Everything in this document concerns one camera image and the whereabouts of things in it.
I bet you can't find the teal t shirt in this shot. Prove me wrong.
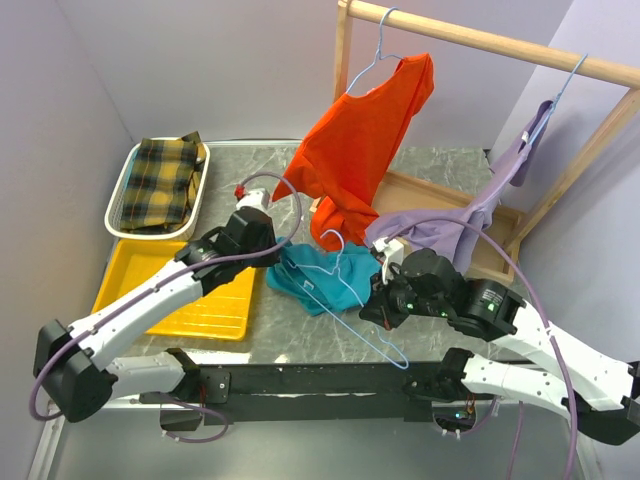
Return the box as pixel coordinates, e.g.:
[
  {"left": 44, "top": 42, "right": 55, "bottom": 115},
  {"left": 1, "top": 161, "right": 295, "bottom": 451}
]
[{"left": 264, "top": 236, "right": 381, "bottom": 317}]

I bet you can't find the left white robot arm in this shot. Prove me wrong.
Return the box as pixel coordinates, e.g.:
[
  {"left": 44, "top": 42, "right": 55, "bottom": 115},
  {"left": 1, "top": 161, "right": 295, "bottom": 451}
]
[{"left": 33, "top": 206, "right": 281, "bottom": 423}]

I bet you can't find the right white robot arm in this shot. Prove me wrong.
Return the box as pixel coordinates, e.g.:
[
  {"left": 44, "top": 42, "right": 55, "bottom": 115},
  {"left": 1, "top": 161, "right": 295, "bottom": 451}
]
[{"left": 359, "top": 248, "right": 639, "bottom": 446}]

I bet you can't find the blue hanger with orange shirt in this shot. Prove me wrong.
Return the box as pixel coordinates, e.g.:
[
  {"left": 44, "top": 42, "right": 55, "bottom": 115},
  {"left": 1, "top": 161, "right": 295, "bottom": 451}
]
[{"left": 346, "top": 6, "right": 402, "bottom": 94}]

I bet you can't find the yellow plastic tray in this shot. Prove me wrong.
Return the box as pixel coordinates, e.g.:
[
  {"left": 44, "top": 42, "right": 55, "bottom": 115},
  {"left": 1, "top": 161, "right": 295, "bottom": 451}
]
[{"left": 92, "top": 239, "right": 257, "bottom": 341}]

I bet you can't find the white plastic basket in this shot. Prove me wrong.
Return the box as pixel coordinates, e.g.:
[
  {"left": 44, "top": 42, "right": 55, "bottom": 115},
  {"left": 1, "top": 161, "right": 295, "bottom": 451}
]
[{"left": 104, "top": 132, "right": 210, "bottom": 240}]

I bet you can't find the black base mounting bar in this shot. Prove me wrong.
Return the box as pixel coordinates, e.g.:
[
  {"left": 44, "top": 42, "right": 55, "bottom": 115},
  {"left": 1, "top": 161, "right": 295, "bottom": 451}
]
[{"left": 169, "top": 362, "right": 475, "bottom": 423}]

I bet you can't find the wooden clothes rack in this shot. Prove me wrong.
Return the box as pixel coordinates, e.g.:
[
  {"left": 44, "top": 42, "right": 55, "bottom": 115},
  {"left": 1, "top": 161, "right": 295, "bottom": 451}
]
[{"left": 333, "top": 1, "right": 639, "bottom": 285}]

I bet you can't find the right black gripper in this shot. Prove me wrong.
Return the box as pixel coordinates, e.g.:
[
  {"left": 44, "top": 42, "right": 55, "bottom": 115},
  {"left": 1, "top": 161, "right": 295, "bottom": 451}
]
[{"left": 359, "top": 263, "right": 449, "bottom": 329}]

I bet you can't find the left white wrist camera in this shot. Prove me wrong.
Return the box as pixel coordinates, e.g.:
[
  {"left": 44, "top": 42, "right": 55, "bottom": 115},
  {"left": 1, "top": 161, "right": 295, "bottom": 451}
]
[{"left": 234, "top": 185, "right": 270, "bottom": 213}]

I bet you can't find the orange t shirt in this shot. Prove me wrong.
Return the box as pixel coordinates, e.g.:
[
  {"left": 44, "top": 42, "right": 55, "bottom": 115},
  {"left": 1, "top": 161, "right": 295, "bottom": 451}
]
[{"left": 284, "top": 53, "right": 434, "bottom": 251}]

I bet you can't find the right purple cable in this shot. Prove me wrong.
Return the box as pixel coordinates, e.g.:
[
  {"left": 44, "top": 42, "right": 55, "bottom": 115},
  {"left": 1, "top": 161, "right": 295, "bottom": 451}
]
[{"left": 379, "top": 216, "right": 581, "bottom": 480}]

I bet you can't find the yellow plaid cloth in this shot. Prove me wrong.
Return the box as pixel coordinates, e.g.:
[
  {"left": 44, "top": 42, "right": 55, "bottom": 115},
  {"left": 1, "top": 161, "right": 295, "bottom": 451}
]
[{"left": 119, "top": 131, "right": 206, "bottom": 235}]

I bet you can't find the blue hanger with lilac shirt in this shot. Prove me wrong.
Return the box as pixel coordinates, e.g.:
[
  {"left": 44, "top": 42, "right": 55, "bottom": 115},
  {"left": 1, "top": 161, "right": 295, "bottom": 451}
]
[{"left": 520, "top": 53, "right": 589, "bottom": 149}]

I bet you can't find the lilac t shirt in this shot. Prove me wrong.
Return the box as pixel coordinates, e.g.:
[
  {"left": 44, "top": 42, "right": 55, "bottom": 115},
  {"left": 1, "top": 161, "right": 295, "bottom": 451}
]
[{"left": 365, "top": 100, "right": 555, "bottom": 273}]

